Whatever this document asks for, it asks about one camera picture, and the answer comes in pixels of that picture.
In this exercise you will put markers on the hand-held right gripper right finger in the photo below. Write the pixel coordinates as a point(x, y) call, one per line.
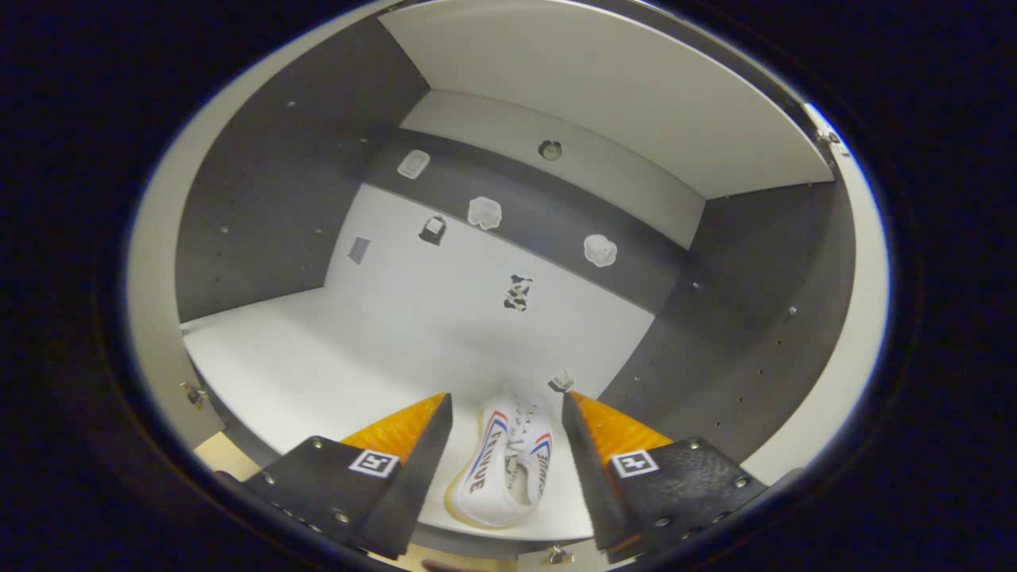
point(592, 477)

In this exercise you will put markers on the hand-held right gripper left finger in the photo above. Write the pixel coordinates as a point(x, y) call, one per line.
point(409, 485)

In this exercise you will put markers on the white canvas shoe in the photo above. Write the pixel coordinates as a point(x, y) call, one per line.
point(493, 485)

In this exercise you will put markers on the white and grey shoe cabinet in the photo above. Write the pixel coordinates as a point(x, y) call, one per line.
point(397, 334)

